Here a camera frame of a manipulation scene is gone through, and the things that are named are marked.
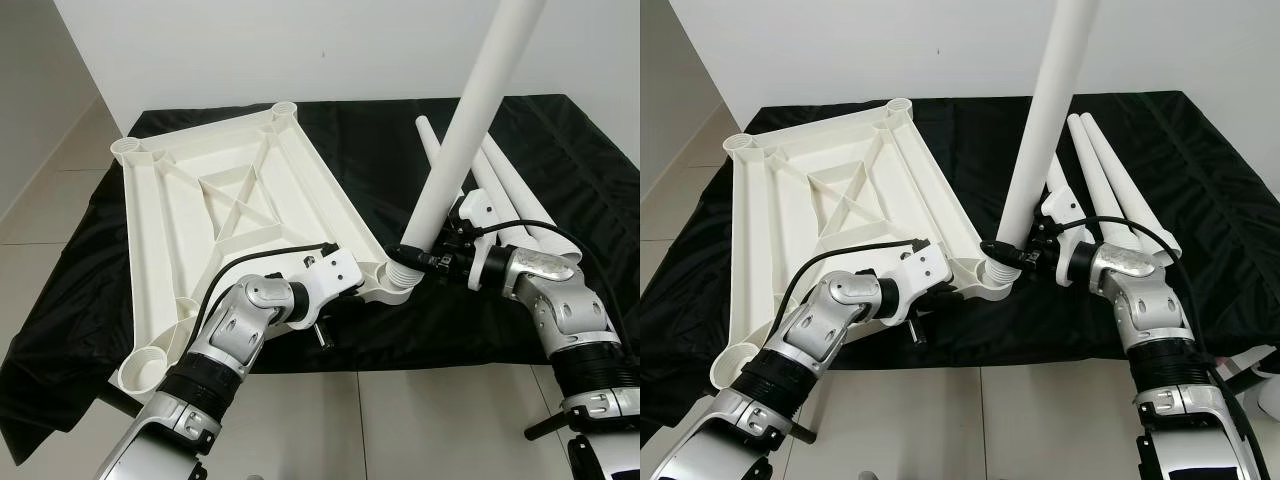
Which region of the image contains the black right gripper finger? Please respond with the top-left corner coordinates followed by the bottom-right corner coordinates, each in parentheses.
top-left (980, 240), bottom-right (1031, 271)
top-left (385, 242), bottom-right (441, 273)

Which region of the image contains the white plastic table leg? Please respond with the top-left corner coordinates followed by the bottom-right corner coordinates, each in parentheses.
top-left (1080, 112), bottom-right (1184, 263)
top-left (1066, 113), bottom-right (1151, 251)
top-left (388, 0), bottom-right (547, 293)
top-left (985, 0), bottom-right (1101, 291)
top-left (483, 130), bottom-right (587, 266)
top-left (470, 135), bottom-right (561, 256)
top-left (1040, 150), bottom-right (1086, 221)
top-left (414, 114), bottom-right (501, 216)

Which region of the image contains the white dome appliance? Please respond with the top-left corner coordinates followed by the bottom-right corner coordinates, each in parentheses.
top-left (1215, 345), bottom-right (1280, 401)

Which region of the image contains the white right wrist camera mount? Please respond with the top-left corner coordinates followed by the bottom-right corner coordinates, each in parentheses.
top-left (1040, 185), bottom-right (1086, 236)
top-left (455, 190), bottom-right (501, 236)

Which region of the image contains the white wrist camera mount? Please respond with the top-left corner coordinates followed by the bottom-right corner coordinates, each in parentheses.
top-left (885, 245), bottom-right (956, 301)
top-left (1040, 185), bottom-right (1086, 236)
top-left (455, 190), bottom-right (501, 236)
top-left (290, 248), bottom-right (363, 306)

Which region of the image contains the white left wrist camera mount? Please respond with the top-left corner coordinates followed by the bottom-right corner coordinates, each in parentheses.
top-left (885, 245), bottom-right (956, 301)
top-left (290, 248), bottom-right (363, 306)

